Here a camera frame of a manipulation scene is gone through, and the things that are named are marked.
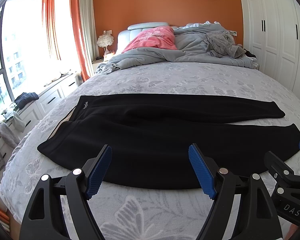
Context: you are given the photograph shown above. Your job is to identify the black pants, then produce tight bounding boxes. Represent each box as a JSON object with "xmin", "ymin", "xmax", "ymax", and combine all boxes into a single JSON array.
[{"xmin": 38, "ymin": 94, "xmax": 300, "ymax": 190}]

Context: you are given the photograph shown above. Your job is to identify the crumpled grey garment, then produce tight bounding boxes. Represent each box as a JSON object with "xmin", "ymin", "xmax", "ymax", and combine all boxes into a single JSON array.
[{"xmin": 204, "ymin": 31, "xmax": 245, "ymax": 59}]

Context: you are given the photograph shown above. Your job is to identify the white feather table lamp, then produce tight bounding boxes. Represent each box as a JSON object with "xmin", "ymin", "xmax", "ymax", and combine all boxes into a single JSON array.
[{"xmin": 97, "ymin": 30, "xmax": 114, "ymax": 55}]

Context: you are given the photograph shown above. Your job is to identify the grey butterfly bedspread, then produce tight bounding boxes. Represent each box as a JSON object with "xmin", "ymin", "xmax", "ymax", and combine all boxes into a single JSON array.
[{"xmin": 0, "ymin": 61, "xmax": 300, "ymax": 240}]

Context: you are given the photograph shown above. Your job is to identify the white window drawer cabinet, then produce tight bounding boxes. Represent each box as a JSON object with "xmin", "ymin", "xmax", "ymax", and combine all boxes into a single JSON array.
[{"xmin": 0, "ymin": 73, "xmax": 80, "ymax": 181}]

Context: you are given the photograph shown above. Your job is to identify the dark blue folded garment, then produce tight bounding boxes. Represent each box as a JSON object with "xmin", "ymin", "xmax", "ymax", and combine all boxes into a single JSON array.
[{"xmin": 14, "ymin": 92, "xmax": 39, "ymax": 109}]

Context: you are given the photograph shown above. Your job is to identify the light blue headboard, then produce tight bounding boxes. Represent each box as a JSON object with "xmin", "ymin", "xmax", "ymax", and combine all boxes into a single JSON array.
[{"xmin": 116, "ymin": 22, "xmax": 171, "ymax": 54}]

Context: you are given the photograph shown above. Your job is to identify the grey knit garment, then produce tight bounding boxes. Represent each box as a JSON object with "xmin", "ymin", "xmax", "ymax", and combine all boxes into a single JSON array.
[{"xmin": 0, "ymin": 123, "xmax": 20, "ymax": 171}]

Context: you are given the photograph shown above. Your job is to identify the orange curtain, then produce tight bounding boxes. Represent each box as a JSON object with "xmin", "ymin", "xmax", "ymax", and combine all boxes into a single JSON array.
[{"xmin": 42, "ymin": 0, "xmax": 90, "ymax": 82}]

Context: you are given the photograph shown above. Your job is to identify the white wardrobe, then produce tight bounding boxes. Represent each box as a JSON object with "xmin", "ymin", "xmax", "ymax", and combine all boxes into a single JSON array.
[{"xmin": 241, "ymin": 0, "xmax": 300, "ymax": 99}]

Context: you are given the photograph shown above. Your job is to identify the window frame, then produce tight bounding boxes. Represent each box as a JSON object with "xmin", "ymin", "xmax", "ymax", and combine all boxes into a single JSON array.
[{"xmin": 0, "ymin": 0, "xmax": 47, "ymax": 105}]

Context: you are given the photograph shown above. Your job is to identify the grey duvet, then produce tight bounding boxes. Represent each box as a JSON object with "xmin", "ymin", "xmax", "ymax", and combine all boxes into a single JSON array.
[{"xmin": 96, "ymin": 23, "xmax": 258, "ymax": 74}]

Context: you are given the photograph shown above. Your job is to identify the pink pillow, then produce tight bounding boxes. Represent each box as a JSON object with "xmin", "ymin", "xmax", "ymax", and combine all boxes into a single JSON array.
[{"xmin": 122, "ymin": 26, "xmax": 178, "ymax": 53}]

